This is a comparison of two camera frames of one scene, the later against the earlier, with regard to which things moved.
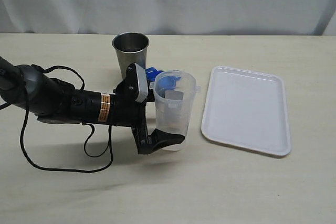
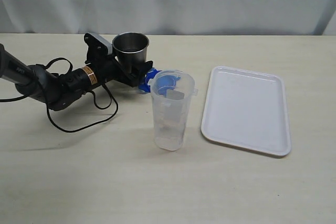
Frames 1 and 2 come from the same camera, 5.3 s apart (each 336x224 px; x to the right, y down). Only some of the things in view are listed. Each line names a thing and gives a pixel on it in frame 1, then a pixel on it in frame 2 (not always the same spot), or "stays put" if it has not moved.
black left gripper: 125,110 → 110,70
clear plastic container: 174,95 stays put
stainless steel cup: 130,47 stays put
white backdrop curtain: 169,3 stays put
